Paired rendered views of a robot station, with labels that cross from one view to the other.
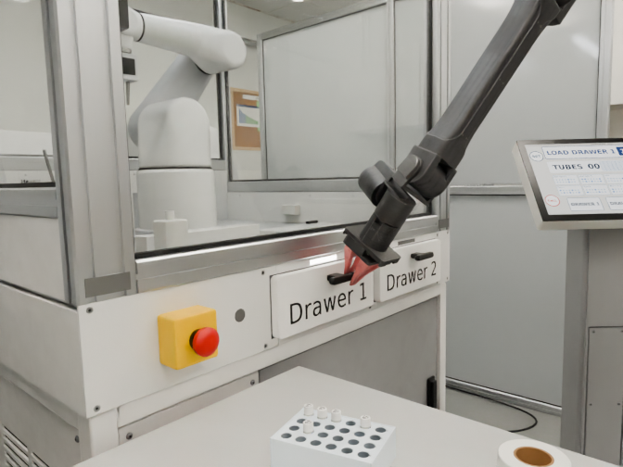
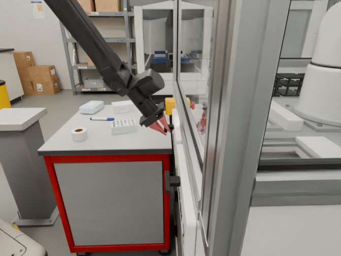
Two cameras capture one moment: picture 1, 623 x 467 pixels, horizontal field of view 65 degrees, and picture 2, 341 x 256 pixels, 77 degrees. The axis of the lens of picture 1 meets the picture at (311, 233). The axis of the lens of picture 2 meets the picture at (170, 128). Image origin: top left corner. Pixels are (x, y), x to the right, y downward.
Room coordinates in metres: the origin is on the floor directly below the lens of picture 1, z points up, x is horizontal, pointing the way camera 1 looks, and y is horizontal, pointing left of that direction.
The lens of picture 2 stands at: (1.45, -0.54, 1.23)
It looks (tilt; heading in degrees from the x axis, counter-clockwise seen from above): 24 degrees down; 137
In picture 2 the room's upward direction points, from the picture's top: straight up
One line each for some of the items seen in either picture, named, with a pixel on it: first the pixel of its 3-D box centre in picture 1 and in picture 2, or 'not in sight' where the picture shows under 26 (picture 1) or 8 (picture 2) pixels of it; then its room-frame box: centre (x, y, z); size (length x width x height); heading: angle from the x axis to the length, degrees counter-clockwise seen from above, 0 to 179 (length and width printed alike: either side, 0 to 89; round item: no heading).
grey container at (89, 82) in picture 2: not in sight; (95, 82); (-3.00, 1.44, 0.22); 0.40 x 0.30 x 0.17; 49
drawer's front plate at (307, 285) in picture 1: (327, 292); (175, 134); (0.93, -0.03, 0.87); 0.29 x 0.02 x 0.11; 139
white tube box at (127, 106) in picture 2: not in sight; (123, 106); (0.29, 0.13, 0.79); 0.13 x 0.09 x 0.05; 69
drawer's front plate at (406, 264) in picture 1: (410, 268); (183, 191); (1.17, -0.24, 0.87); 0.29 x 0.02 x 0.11; 139
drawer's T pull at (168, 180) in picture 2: (419, 256); (172, 181); (1.15, -0.26, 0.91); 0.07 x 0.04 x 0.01; 139
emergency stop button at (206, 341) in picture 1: (203, 341); not in sight; (0.65, 0.15, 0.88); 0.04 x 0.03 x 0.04; 139
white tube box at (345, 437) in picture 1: (334, 448); (124, 126); (0.54, -0.02, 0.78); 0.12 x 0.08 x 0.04; 63
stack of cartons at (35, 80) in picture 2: not in sight; (33, 73); (-3.85, 0.51, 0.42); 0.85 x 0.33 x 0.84; 49
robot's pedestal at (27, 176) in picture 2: not in sight; (28, 167); (-0.10, -0.41, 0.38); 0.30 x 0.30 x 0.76; 49
